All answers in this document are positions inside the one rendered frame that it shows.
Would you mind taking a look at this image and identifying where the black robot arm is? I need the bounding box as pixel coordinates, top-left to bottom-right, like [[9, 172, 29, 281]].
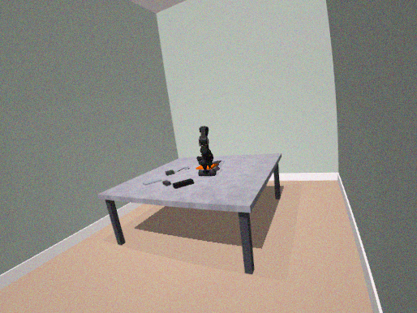
[[196, 126, 213, 161]]

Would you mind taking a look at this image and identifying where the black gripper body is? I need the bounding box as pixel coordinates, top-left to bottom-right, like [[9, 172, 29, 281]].
[[199, 152, 213, 165]]

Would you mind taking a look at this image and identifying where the dark grey controller unit with white label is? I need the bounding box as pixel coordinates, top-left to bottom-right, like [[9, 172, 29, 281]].
[[198, 169, 216, 176]]

